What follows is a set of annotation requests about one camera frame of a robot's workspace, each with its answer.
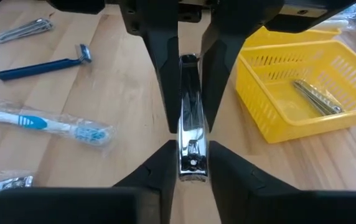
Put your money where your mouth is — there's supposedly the clear-wrapped white toothbrush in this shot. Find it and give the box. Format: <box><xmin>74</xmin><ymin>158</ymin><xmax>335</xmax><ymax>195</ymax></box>
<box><xmin>310</xmin><ymin>2</ymin><xmax>356</xmax><ymax>34</ymax></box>

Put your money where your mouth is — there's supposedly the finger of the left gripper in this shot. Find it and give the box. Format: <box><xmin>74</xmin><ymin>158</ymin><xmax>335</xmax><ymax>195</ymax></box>
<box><xmin>118</xmin><ymin>0</ymin><xmax>182</xmax><ymax>134</ymax></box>
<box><xmin>199</xmin><ymin>0</ymin><xmax>285</xmax><ymax>132</ymax></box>

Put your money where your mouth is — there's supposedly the plastic-wrapped steel nail clipper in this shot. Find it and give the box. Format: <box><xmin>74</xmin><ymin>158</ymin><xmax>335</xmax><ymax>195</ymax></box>
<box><xmin>177</xmin><ymin>53</ymin><xmax>210</xmax><ymax>183</ymax></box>
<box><xmin>292</xmin><ymin>78</ymin><xmax>344</xmax><ymax>117</ymax></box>
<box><xmin>0</xmin><ymin>17</ymin><xmax>55</xmax><ymax>44</ymax></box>

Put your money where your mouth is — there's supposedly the white tube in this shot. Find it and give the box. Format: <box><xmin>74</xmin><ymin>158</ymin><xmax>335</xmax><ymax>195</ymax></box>
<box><xmin>0</xmin><ymin>169</ymin><xmax>35</xmax><ymax>206</ymax></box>

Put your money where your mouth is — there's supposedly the blue white toothbrush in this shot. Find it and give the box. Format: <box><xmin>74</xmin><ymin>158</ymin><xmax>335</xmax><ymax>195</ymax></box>
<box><xmin>0</xmin><ymin>93</ymin><xmax>116</xmax><ymax>156</ymax></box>

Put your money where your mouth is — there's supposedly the blue disposable razor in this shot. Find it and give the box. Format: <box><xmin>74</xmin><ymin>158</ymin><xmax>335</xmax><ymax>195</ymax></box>
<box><xmin>0</xmin><ymin>43</ymin><xmax>93</xmax><ymax>82</ymax></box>

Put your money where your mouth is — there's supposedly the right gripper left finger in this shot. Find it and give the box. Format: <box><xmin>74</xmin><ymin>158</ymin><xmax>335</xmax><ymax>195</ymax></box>
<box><xmin>0</xmin><ymin>139</ymin><xmax>178</xmax><ymax>224</ymax></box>

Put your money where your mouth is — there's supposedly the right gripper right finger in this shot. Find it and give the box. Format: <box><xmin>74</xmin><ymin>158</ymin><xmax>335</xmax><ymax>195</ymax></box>
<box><xmin>208</xmin><ymin>140</ymin><xmax>356</xmax><ymax>224</ymax></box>

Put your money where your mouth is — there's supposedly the yellow plastic basket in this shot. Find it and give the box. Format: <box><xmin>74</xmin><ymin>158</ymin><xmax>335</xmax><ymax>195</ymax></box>
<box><xmin>243</xmin><ymin>26</ymin><xmax>343</xmax><ymax>48</ymax></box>
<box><xmin>235</xmin><ymin>39</ymin><xmax>356</xmax><ymax>144</ymax></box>

